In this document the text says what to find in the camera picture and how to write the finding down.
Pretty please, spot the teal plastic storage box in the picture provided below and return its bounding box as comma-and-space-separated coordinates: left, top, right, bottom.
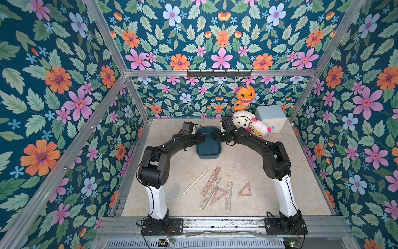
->
196, 126, 222, 160

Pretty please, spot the pink stencil ruler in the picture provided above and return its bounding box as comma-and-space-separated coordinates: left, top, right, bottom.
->
200, 167, 221, 197

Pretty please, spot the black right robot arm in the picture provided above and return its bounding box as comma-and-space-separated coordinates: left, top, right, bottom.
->
212, 128, 302, 231

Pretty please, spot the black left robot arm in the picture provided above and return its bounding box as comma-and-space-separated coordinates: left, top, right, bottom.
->
137, 132, 205, 221

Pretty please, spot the white dog plush toy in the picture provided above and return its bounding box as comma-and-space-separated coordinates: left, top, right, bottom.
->
232, 111, 256, 129

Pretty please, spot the pink white doll plush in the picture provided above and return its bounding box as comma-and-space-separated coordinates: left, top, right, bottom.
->
249, 118, 272, 140

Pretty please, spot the orange dinosaur plush toy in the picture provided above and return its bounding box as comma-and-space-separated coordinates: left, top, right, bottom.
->
233, 85, 256, 112

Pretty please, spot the clear short ruler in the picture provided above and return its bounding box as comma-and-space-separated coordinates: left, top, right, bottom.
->
226, 181, 233, 211

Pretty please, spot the pink set square triangle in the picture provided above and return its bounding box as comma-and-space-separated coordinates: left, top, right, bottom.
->
210, 187, 228, 206

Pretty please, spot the clear protractor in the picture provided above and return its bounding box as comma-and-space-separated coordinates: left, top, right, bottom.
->
165, 183, 180, 201

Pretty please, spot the light blue small cabinet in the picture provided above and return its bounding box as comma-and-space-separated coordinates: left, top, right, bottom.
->
255, 105, 287, 134

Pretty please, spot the small pink triangle ruler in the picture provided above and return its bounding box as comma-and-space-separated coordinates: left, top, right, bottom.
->
237, 182, 252, 196

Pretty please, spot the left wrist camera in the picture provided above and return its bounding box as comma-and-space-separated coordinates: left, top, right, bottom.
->
179, 122, 195, 136

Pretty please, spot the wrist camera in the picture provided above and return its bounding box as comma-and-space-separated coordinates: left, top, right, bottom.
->
220, 117, 236, 132
179, 122, 195, 136

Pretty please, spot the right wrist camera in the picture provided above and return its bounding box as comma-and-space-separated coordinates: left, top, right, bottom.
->
220, 117, 236, 132

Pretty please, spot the black hook rail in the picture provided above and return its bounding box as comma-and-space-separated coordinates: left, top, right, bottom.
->
186, 70, 252, 78

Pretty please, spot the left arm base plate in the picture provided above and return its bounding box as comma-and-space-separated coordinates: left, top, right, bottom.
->
141, 217, 184, 236

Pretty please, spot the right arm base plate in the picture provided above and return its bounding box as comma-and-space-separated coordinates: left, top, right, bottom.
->
264, 217, 308, 235

